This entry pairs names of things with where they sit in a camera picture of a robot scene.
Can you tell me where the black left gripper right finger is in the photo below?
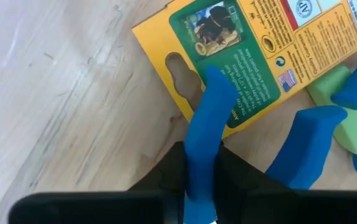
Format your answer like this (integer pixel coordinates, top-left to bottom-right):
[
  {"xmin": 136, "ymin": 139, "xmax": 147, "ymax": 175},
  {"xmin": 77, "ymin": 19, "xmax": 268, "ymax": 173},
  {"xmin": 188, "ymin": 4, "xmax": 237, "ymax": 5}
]
[{"xmin": 214, "ymin": 144, "xmax": 293, "ymax": 224}]

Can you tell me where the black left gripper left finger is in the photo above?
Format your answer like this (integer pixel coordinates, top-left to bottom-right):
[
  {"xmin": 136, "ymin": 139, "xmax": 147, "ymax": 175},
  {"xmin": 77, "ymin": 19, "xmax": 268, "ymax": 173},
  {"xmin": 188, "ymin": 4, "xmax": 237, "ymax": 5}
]
[{"xmin": 128, "ymin": 141, "xmax": 187, "ymax": 224}]

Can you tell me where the yellow crayon box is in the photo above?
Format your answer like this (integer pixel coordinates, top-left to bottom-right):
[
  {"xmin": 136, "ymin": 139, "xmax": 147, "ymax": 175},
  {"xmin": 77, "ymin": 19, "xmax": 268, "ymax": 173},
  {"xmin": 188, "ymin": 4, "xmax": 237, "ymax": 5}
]
[{"xmin": 131, "ymin": 0, "xmax": 357, "ymax": 139}]

